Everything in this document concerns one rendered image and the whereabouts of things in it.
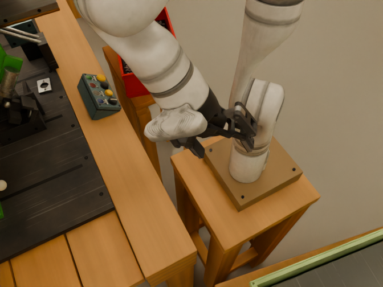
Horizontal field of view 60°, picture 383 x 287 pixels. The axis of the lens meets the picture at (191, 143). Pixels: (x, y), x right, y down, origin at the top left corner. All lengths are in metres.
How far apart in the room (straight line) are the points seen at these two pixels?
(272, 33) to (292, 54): 2.04
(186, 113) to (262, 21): 0.22
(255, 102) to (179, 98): 0.26
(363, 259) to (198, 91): 0.69
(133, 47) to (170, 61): 0.05
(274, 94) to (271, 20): 0.16
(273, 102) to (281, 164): 0.34
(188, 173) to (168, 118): 0.55
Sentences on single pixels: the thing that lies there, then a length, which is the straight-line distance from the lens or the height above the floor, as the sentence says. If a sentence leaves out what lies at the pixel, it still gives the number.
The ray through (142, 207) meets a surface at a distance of 0.90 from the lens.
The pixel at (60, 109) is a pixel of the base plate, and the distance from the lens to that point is 1.12.
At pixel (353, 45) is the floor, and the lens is 2.84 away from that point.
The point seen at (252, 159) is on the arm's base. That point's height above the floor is 1.02.
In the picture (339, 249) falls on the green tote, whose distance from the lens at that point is 0.86.
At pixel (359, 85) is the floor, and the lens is 2.58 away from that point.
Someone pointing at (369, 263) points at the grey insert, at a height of 0.85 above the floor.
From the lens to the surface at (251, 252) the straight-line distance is 1.56.
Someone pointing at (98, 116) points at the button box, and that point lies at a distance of 1.05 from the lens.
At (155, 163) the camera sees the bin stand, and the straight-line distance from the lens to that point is 1.58.
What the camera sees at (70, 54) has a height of 0.90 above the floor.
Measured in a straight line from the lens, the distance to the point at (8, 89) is 1.02.
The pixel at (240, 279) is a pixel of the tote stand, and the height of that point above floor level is 0.79.
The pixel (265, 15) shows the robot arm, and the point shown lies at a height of 1.39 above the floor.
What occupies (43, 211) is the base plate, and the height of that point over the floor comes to 0.90.
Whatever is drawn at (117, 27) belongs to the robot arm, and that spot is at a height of 1.51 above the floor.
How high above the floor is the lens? 1.73
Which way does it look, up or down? 59 degrees down
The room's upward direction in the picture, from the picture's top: straight up
